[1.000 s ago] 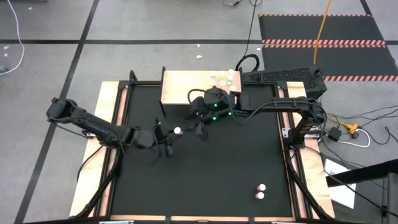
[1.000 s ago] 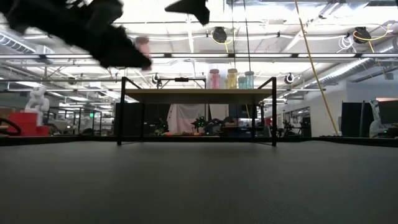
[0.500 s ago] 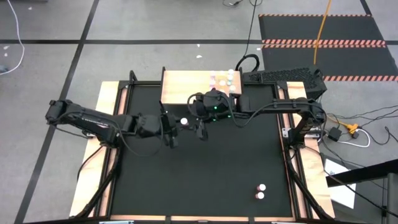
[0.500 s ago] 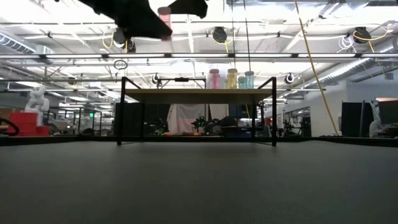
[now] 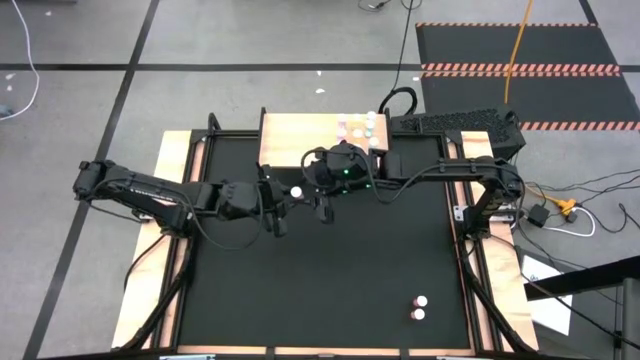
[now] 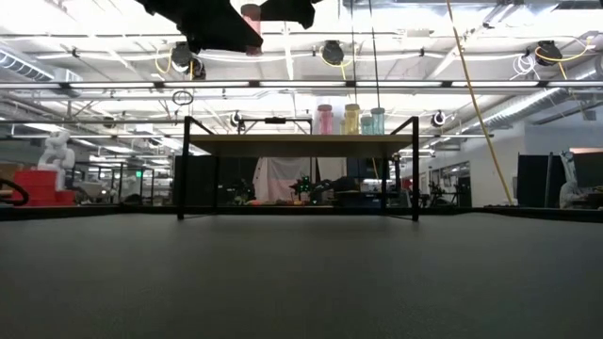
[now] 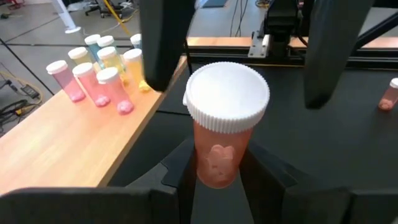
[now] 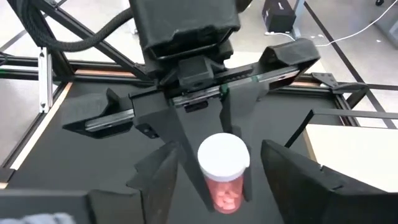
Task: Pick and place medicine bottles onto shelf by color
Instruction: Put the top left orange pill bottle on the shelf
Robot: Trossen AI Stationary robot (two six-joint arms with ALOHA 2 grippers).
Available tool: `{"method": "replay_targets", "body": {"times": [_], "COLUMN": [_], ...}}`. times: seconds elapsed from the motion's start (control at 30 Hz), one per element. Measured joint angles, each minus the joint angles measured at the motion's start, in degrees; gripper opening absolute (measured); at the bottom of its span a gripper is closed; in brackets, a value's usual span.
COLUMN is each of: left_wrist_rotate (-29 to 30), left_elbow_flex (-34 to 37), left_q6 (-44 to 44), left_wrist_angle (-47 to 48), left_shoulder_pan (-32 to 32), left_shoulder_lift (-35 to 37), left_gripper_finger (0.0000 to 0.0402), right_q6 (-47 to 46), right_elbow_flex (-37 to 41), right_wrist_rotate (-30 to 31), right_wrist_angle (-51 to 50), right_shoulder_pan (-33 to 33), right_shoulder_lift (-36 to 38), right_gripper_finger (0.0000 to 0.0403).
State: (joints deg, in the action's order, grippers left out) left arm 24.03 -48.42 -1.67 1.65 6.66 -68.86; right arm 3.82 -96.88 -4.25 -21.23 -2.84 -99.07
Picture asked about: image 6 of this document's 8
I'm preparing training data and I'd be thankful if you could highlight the pink translucent pill bottle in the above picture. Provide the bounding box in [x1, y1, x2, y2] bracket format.
[317, 104, 334, 136]

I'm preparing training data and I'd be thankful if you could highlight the yellow hanging cable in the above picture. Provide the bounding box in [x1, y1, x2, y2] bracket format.
[445, 0, 515, 206]

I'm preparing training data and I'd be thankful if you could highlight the red storage crate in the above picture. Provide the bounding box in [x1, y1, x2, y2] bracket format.
[12, 169, 76, 207]

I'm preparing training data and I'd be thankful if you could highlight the black monitor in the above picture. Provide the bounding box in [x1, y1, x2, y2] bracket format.
[571, 150, 603, 189]

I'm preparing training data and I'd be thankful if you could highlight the black partition panel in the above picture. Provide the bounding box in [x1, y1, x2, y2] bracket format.
[172, 153, 258, 208]

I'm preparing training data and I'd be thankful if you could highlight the red translucent pill bottle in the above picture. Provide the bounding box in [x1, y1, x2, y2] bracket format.
[239, 3, 264, 57]

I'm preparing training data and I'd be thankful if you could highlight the yellow translucent pill bottle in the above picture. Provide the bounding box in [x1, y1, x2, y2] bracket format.
[343, 103, 362, 136]

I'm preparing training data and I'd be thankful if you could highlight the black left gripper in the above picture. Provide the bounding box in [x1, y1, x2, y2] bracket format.
[134, 0, 324, 55]

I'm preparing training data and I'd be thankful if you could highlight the long light bar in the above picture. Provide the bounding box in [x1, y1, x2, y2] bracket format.
[0, 79, 603, 91]

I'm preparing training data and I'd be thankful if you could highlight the black robot green light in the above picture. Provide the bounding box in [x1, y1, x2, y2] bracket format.
[287, 175, 339, 206]

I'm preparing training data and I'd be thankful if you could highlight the black cable ring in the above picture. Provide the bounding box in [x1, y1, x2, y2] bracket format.
[171, 89, 195, 107]

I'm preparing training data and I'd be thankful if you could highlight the black cable loop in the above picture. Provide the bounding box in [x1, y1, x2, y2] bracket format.
[0, 177, 30, 207]

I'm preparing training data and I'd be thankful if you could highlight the black table mat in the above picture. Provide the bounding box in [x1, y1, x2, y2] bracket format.
[0, 209, 603, 339]

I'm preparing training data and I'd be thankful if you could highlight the blue translucent pill bottle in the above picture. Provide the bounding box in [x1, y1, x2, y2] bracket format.
[369, 106, 386, 136]

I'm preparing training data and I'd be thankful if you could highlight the wooden shelf black metal frame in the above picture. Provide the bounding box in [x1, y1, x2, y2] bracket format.
[174, 114, 422, 223]

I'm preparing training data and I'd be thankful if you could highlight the silver ventilation duct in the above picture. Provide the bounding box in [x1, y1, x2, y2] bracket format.
[464, 60, 603, 136]
[0, 46, 84, 84]

